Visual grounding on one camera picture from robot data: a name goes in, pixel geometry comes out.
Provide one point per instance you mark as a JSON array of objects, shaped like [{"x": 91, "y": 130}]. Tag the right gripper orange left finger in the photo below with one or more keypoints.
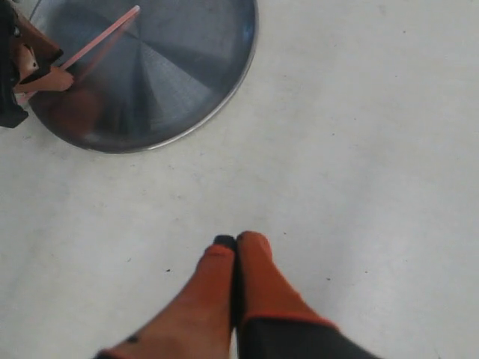
[{"x": 197, "y": 322}]

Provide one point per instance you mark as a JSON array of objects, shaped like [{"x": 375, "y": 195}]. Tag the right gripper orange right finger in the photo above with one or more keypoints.
[{"x": 275, "y": 321}]

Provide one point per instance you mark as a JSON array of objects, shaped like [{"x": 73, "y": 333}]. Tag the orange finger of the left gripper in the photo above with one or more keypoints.
[
  {"x": 32, "y": 47},
  {"x": 56, "y": 80}
]

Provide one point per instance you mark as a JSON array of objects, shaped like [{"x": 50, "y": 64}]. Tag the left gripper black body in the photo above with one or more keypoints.
[{"x": 12, "y": 114}]

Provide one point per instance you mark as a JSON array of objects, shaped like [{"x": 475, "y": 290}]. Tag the orange glow stick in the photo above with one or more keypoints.
[{"x": 120, "y": 24}]

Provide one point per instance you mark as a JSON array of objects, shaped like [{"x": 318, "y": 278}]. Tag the round steel plate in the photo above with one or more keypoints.
[{"x": 174, "y": 66}]

